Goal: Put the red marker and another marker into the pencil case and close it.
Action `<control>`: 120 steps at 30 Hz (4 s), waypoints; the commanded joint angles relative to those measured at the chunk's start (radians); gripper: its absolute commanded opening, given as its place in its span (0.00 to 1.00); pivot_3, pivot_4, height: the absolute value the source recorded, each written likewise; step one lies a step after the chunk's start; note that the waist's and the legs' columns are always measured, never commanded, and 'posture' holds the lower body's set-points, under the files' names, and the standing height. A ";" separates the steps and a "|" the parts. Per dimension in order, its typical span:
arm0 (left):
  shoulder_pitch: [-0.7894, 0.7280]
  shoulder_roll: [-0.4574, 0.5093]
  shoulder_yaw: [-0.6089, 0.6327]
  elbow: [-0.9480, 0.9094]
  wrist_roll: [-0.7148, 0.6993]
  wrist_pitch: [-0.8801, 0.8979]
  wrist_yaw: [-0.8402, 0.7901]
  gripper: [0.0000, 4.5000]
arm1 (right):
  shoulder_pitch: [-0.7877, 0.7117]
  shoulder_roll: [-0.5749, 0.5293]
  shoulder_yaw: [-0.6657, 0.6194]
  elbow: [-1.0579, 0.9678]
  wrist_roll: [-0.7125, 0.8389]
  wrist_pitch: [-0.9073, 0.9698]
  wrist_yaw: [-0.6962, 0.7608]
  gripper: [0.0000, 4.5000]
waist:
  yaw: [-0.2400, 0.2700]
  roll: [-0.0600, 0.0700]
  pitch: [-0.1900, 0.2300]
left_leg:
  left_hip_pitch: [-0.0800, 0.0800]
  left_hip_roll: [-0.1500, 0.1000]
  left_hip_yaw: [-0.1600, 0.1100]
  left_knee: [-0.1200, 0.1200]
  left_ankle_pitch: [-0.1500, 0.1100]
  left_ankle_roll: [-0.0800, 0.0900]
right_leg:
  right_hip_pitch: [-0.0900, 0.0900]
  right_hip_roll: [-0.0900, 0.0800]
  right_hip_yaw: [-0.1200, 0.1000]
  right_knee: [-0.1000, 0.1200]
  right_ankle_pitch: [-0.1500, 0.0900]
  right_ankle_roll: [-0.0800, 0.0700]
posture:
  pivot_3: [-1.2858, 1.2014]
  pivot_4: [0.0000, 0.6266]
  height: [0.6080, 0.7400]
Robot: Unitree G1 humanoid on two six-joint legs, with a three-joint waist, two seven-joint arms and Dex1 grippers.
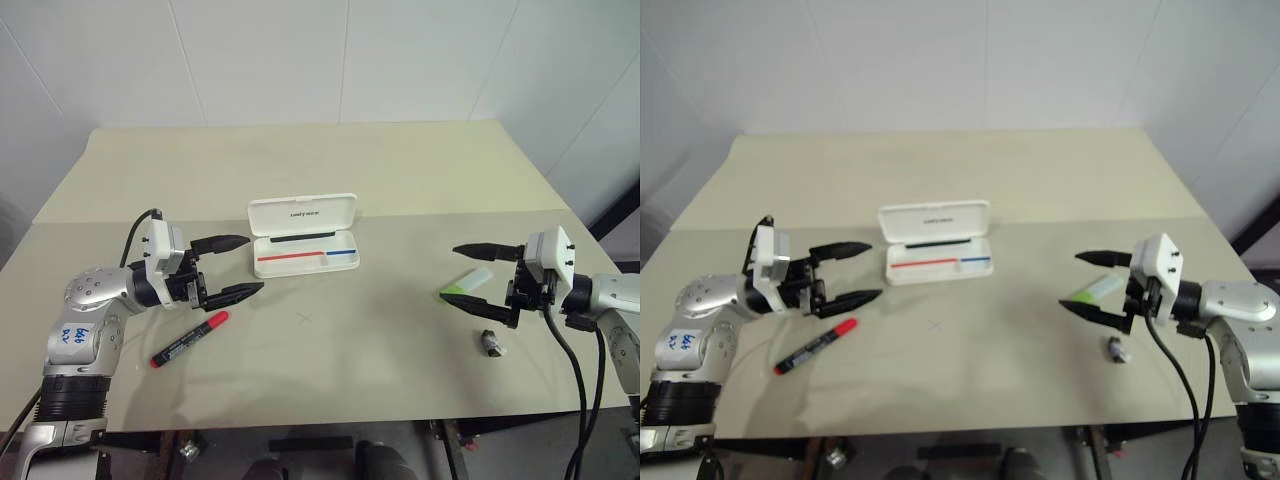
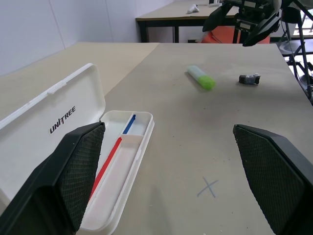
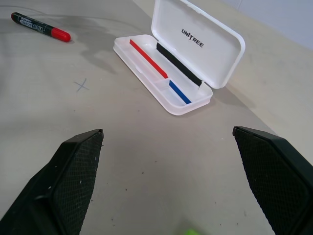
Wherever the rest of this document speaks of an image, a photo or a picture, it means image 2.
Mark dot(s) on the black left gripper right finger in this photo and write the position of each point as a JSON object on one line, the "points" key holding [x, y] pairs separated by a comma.
{"points": [[276, 176]]}

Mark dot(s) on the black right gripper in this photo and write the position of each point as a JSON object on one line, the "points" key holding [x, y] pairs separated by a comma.
{"points": [[252, 12]]}

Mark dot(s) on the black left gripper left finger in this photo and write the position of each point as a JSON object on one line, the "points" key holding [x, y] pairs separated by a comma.
{"points": [[51, 181]]}

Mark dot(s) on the green highlighter pen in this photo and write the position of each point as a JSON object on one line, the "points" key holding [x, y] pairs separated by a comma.
{"points": [[205, 81]]}

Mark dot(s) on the white Unitree pencil case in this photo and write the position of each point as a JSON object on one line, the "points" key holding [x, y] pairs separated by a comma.
{"points": [[31, 127]]}

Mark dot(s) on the orange box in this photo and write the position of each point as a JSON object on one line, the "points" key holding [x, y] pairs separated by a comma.
{"points": [[225, 35]]}

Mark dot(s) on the small white object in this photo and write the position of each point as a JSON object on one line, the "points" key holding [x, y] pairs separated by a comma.
{"points": [[193, 9]]}

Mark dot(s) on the black metal stand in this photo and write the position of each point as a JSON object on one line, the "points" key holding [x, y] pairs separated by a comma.
{"points": [[302, 46]]}

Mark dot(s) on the black-framed wooden table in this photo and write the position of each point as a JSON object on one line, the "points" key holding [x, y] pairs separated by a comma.
{"points": [[168, 14]]}

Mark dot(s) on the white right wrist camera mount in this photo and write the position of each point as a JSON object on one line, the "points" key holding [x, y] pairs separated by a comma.
{"points": [[277, 3]]}

